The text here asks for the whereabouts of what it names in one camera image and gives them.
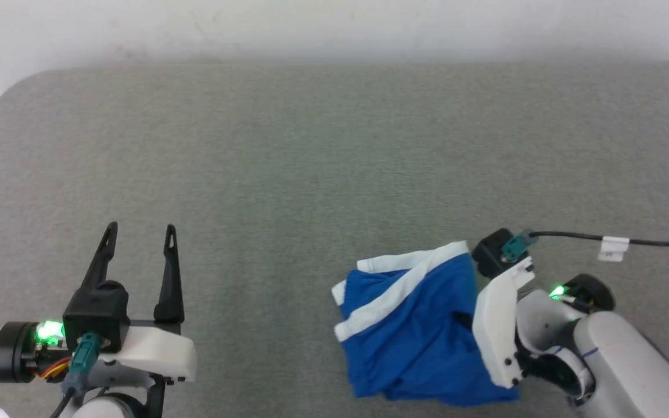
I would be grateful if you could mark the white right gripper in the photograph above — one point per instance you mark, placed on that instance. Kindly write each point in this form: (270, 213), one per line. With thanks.
(494, 325)

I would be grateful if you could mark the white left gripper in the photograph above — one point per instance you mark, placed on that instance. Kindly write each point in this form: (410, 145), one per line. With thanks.
(157, 351)

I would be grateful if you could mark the blue shorts with white waistband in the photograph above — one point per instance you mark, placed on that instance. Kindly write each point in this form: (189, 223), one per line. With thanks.
(416, 342)

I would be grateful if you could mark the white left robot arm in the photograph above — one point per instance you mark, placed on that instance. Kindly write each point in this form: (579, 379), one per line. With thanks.
(108, 408)

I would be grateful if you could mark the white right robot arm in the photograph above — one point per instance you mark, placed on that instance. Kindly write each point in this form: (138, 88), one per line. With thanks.
(619, 360)

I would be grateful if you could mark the grey fabric sofa cushion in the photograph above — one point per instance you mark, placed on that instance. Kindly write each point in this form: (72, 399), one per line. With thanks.
(311, 151)

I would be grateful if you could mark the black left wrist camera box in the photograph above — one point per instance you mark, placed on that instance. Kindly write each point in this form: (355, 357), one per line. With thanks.
(96, 313)

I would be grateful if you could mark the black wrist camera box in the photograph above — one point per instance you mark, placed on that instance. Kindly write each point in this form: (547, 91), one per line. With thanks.
(488, 252)
(96, 313)

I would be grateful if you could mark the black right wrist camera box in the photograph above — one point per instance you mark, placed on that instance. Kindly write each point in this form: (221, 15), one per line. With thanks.
(488, 252)

